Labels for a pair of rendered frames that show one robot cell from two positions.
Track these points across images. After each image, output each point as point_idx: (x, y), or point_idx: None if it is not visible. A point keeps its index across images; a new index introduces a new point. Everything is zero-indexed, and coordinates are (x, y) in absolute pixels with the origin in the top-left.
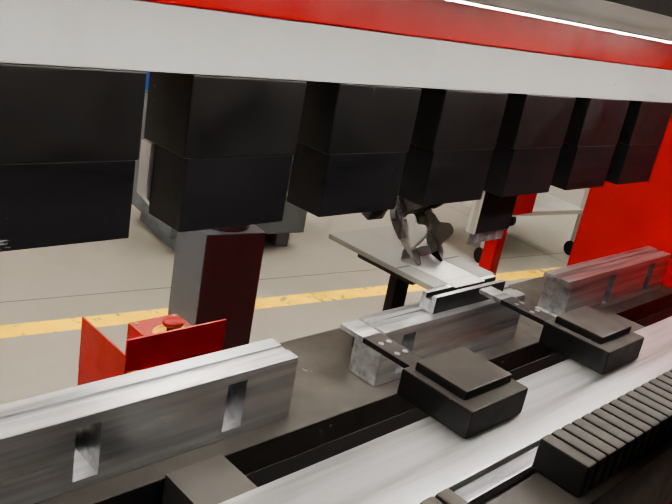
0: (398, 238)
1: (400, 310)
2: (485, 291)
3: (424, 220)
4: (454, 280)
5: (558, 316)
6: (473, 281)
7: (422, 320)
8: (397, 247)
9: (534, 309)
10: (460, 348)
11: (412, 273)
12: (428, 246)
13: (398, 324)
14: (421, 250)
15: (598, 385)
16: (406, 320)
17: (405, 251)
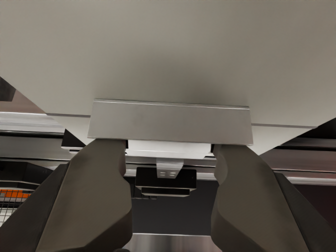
0: (58, 166)
1: (25, 117)
2: (157, 165)
3: (224, 248)
4: (147, 151)
5: (141, 193)
6: (177, 156)
7: (51, 131)
8: (198, 28)
9: (171, 174)
10: (12, 188)
11: (79, 130)
12: (227, 139)
13: (7, 127)
14: (191, 127)
15: (128, 174)
16: (24, 127)
17: (103, 129)
